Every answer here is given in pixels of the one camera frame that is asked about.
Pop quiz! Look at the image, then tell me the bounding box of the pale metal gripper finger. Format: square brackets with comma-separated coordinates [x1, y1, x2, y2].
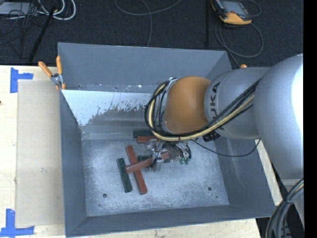
[147, 144, 161, 159]
[150, 157, 165, 172]

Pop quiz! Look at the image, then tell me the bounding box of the red-brown block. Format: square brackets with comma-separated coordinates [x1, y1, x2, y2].
[125, 145, 149, 195]
[125, 151, 171, 175]
[136, 135, 159, 144]

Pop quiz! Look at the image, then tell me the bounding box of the grey metal bin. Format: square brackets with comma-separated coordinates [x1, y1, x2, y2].
[57, 42, 277, 238]

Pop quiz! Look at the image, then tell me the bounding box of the pale flat board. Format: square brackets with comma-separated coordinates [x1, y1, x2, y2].
[14, 79, 65, 228]

